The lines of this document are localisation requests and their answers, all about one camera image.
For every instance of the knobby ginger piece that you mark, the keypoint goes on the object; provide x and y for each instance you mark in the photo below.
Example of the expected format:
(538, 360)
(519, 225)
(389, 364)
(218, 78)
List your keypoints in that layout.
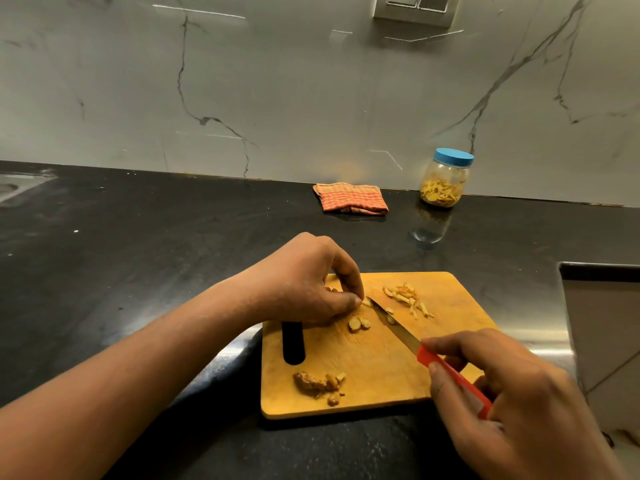
(310, 382)

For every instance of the beige cabinet door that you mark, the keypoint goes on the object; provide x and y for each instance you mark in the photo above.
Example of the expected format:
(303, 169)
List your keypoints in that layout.
(607, 344)

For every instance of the person's left hand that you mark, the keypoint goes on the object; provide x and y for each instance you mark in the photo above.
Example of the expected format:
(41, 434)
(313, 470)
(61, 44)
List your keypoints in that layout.
(300, 284)

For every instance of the orange checked cloth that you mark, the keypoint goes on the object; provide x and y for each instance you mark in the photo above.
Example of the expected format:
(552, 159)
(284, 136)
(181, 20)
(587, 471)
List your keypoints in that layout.
(351, 198)

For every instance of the steel sink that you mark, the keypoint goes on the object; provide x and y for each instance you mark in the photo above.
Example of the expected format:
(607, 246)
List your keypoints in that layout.
(20, 184)

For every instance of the blue-lidded plastic jar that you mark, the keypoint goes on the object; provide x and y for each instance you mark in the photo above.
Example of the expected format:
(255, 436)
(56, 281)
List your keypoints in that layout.
(446, 177)

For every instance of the blue jar lid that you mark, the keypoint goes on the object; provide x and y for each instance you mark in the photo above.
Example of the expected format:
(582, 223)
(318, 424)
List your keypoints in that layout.
(453, 157)

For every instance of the wooden cutting board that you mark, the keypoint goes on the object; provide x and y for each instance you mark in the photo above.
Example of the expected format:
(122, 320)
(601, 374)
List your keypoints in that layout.
(380, 359)

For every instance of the pile of ginger slices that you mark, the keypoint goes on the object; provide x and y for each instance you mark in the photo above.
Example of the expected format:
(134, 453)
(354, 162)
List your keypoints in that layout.
(355, 323)

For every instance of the person's right hand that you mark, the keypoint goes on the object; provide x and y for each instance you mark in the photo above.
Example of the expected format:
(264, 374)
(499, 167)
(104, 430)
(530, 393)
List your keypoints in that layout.
(525, 409)

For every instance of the grey wall switch plate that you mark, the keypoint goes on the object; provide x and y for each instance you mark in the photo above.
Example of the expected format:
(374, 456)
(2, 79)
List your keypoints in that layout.
(417, 8)

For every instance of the small round ginger end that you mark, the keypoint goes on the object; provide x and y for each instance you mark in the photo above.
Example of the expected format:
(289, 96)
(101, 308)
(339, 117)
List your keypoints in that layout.
(333, 399)

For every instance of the chopped ginger strips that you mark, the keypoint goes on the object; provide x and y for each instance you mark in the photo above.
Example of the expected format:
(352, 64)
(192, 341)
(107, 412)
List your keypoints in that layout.
(402, 294)

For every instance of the person's left forearm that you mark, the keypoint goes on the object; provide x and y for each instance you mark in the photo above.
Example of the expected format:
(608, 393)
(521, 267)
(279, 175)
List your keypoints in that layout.
(110, 384)

